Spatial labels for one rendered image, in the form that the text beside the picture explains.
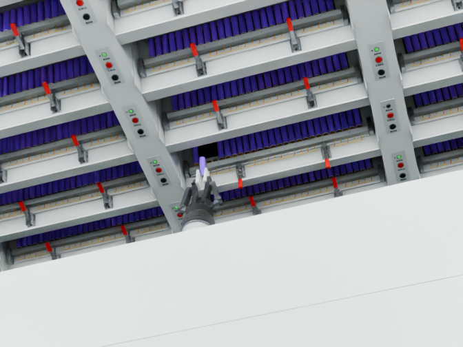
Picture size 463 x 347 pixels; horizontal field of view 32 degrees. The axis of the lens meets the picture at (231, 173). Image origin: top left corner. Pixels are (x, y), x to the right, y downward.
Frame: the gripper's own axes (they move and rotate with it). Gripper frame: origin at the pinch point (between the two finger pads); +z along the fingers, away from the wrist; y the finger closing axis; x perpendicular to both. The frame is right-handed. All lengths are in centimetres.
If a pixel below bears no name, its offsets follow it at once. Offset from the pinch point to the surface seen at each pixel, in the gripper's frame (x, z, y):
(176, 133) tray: -12.1, 8.4, 4.8
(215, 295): -73, -134, -31
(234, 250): -74, -128, -33
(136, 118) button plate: -22.6, 3.6, 12.7
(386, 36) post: -29, 3, -60
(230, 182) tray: 8.9, 8.2, -5.7
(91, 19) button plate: -56, 0, 12
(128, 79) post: -35.6, 2.3, 10.2
